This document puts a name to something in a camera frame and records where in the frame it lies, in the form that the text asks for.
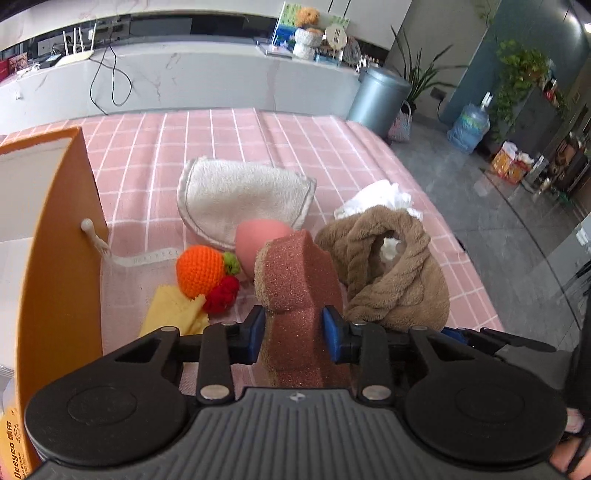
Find white mesh drawstring bag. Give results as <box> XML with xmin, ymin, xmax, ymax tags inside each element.
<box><xmin>81</xmin><ymin>218</ymin><xmax>185</xmax><ymax>358</ymax></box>

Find orange snack carton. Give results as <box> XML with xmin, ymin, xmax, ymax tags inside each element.
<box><xmin>489</xmin><ymin>141</ymin><xmax>536</xmax><ymax>185</ymax></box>

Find long-leaf potted plant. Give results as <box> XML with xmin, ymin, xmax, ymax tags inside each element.
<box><xmin>390</xmin><ymin>25</ymin><xmax>467</xmax><ymax>114</ymax></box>

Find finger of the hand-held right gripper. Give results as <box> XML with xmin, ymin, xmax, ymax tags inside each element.
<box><xmin>441</xmin><ymin>325</ymin><xmax>557</xmax><ymax>354</ymax></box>

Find grey trash bin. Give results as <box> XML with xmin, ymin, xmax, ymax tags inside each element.
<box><xmin>346</xmin><ymin>65</ymin><xmax>413</xmax><ymax>139</ymax></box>

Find orange cardboard box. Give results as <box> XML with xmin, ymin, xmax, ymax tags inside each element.
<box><xmin>0</xmin><ymin>127</ymin><xmax>112</xmax><ymax>480</ymax></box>

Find white fleece cloth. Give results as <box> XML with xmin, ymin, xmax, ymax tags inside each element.
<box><xmin>177</xmin><ymin>157</ymin><xmax>318</xmax><ymax>250</ymax></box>

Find white marble cabinet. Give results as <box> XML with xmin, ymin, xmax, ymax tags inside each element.
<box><xmin>0</xmin><ymin>34</ymin><xmax>363</xmax><ymax>134</ymax></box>

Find white router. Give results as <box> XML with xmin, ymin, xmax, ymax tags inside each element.
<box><xmin>54</xmin><ymin>25</ymin><xmax>98</xmax><ymax>68</ymax></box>

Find pink makeup sponge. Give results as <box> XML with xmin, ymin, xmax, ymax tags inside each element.
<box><xmin>235</xmin><ymin>219</ymin><xmax>296</xmax><ymax>282</ymax></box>

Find round glass ornament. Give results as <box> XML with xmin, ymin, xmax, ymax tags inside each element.
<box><xmin>342</xmin><ymin>37</ymin><xmax>363</xmax><ymax>65</ymax></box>

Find person's right hand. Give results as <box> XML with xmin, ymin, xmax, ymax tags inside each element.
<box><xmin>551</xmin><ymin>407</ymin><xmax>591</xmax><ymax>477</ymax></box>

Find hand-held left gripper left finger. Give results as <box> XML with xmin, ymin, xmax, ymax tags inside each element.
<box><xmin>113</xmin><ymin>305</ymin><xmax>267</xmax><ymax>404</ymax></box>

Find crocheted orange fruit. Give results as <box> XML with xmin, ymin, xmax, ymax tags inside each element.
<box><xmin>175</xmin><ymin>246</ymin><xmax>241</xmax><ymax>298</ymax></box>

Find grey side cabinet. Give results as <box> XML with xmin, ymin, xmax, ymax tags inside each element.
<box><xmin>501</xmin><ymin>85</ymin><xmax>591</xmax><ymax>195</ymax></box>

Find pink woven basket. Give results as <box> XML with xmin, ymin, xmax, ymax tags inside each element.
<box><xmin>388</xmin><ymin>102</ymin><xmax>413</xmax><ymax>145</ymax></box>

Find crocheted red berry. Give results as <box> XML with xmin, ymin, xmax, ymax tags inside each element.
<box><xmin>203</xmin><ymin>274</ymin><xmax>241</xmax><ymax>315</ymax></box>

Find brown plush scarf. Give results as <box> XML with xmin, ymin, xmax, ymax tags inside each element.
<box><xmin>314</xmin><ymin>205</ymin><xmax>451</xmax><ymax>333</ymax></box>

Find yellow cloth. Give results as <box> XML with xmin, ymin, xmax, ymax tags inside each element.
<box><xmin>139</xmin><ymin>285</ymin><xmax>211</xmax><ymax>337</ymax></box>

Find black cable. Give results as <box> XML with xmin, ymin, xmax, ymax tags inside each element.
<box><xmin>89</xmin><ymin>42</ymin><xmax>133</xmax><ymax>116</ymax></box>

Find plush toys on counter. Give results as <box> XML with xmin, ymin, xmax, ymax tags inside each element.
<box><xmin>272</xmin><ymin>1</ymin><xmax>352</xmax><ymax>49</ymax></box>

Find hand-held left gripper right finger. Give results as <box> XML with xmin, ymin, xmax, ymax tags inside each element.
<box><xmin>322</xmin><ymin>305</ymin><xmax>481</xmax><ymax>404</ymax></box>

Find brown scouring sponge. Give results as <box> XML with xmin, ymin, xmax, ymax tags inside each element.
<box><xmin>254</xmin><ymin>230</ymin><xmax>354</xmax><ymax>389</ymax></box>

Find green ivy plant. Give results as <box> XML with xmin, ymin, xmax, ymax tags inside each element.
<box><xmin>487</xmin><ymin>39</ymin><xmax>552</xmax><ymax>144</ymax></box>

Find white paper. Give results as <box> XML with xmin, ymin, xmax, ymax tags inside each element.
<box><xmin>333</xmin><ymin>179</ymin><xmax>424</xmax><ymax>264</ymax></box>

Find pink checked tablecloth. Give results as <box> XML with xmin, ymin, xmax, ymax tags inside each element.
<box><xmin>0</xmin><ymin>107</ymin><xmax>506</xmax><ymax>398</ymax></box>

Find blue water jug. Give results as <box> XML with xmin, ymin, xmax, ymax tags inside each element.
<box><xmin>447</xmin><ymin>91</ymin><xmax>491</xmax><ymax>154</ymax></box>

